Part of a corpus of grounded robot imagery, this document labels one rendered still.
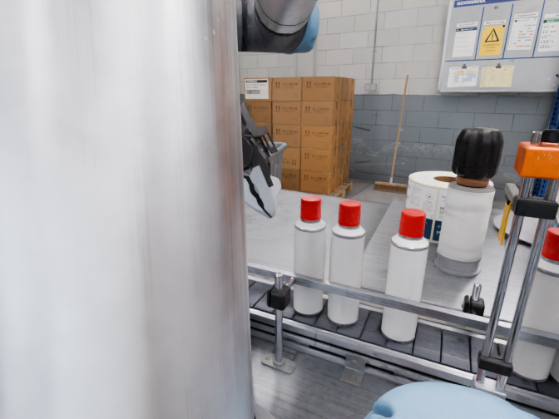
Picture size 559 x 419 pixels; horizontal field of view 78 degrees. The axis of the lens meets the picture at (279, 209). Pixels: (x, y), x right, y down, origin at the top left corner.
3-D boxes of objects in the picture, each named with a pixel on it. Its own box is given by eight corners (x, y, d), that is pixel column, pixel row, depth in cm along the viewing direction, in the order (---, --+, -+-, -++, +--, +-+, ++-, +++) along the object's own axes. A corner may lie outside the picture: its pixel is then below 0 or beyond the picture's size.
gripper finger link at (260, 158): (280, 181, 57) (256, 133, 57) (276, 184, 56) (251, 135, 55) (259, 192, 60) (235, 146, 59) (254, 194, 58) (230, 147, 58)
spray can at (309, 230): (326, 304, 62) (332, 195, 56) (316, 320, 58) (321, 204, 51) (299, 297, 64) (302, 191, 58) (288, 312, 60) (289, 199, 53)
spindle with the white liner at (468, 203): (477, 262, 78) (506, 126, 68) (480, 281, 70) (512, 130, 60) (434, 254, 81) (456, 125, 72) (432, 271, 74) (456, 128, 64)
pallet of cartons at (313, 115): (352, 189, 461) (360, 78, 416) (333, 207, 391) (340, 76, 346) (272, 179, 511) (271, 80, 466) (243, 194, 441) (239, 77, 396)
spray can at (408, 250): (416, 327, 56) (434, 209, 49) (413, 348, 52) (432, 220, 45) (383, 319, 58) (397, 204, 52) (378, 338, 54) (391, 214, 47)
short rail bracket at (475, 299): (474, 341, 60) (487, 281, 56) (475, 352, 58) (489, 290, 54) (454, 336, 62) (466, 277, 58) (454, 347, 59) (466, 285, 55)
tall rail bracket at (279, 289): (300, 343, 60) (303, 258, 54) (283, 373, 54) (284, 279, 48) (284, 338, 61) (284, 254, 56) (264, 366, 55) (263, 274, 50)
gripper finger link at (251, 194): (284, 209, 64) (260, 164, 63) (269, 219, 59) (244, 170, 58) (270, 215, 65) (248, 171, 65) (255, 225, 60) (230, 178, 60)
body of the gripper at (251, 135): (281, 154, 62) (250, 93, 62) (258, 162, 55) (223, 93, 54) (250, 171, 66) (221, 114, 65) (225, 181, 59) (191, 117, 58)
